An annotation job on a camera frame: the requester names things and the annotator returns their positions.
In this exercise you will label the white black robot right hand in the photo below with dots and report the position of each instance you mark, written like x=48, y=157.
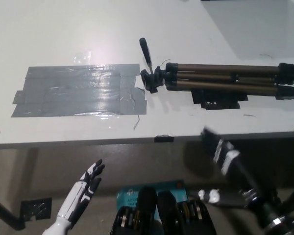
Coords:
x=231, y=161

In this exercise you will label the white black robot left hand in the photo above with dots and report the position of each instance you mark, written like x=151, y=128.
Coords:
x=84, y=191

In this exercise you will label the bronze black camera tripod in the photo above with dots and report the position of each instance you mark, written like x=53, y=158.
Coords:
x=210, y=84

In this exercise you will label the black robot torso teal top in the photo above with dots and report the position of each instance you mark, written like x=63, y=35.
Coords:
x=147, y=215

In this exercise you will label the black tape floor patch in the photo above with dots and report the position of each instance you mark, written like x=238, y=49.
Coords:
x=35, y=208

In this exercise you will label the black tape square patch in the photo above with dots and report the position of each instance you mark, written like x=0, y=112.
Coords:
x=218, y=101

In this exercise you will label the small black tape strip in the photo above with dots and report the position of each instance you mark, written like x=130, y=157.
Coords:
x=163, y=139

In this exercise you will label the black table leg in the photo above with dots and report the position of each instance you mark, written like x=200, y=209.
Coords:
x=7, y=214

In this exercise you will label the grey duct tape patch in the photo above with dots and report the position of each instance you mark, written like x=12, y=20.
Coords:
x=80, y=90

